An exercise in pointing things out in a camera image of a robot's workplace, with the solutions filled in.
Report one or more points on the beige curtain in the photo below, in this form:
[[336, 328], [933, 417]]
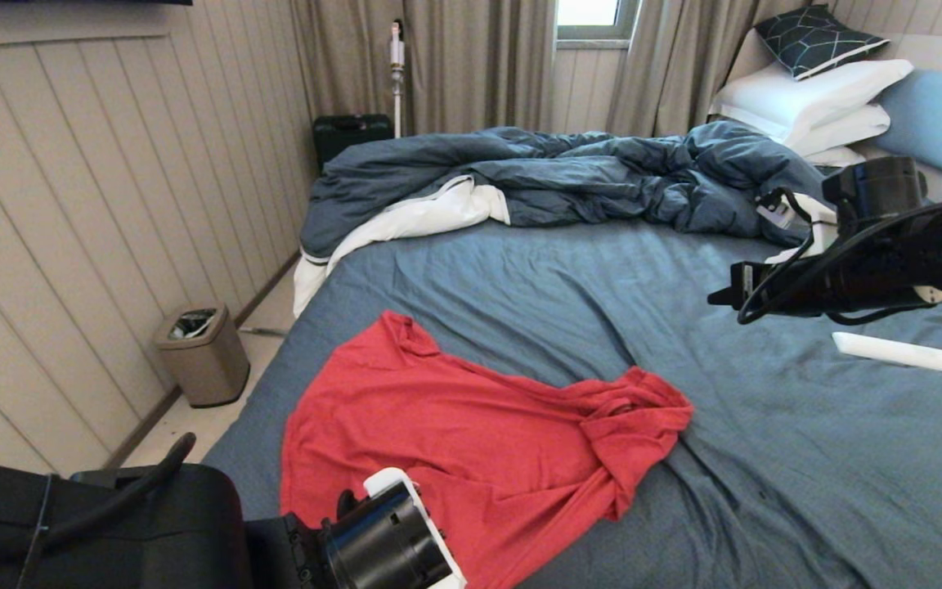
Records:
[[684, 64], [455, 64]]

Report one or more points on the white bed linen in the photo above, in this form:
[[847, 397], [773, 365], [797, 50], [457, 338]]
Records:
[[414, 219]]

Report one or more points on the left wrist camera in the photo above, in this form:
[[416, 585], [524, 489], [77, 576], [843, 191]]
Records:
[[389, 540]]

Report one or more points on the dark blue crumpled duvet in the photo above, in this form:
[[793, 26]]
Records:
[[602, 178]]

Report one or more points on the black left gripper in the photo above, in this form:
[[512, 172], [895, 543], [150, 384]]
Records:
[[283, 552]]

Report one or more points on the red t-shirt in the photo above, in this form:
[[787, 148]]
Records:
[[455, 425]]

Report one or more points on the dark patterned cushion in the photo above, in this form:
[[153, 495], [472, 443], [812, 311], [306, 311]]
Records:
[[813, 41]]

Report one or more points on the grey metal floor rod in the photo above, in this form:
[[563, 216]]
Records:
[[265, 332]]

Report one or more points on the black hard case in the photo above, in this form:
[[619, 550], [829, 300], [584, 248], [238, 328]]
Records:
[[348, 135]]

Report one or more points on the bronze trash bin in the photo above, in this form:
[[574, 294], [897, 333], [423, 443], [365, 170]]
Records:
[[209, 366]]

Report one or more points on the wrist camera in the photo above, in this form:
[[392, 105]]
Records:
[[872, 188], [389, 540]]

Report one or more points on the dark wall screen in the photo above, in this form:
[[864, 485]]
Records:
[[87, 2]]

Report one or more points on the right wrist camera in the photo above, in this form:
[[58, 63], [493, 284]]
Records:
[[872, 188]]

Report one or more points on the white flat remote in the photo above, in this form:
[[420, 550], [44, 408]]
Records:
[[896, 353]]

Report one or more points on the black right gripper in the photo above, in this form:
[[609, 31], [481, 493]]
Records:
[[839, 282]]

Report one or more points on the white stick vacuum cleaner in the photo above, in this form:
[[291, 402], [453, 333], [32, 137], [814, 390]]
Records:
[[396, 80]]

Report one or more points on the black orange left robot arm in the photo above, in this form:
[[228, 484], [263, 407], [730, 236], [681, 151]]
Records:
[[111, 540]]

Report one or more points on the black and white trash bag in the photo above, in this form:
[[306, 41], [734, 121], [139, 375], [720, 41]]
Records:
[[191, 323]]

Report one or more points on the grey framed window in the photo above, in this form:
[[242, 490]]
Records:
[[589, 18]]

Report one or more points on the large white pillow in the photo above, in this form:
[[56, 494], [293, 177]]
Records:
[[800, 98]]

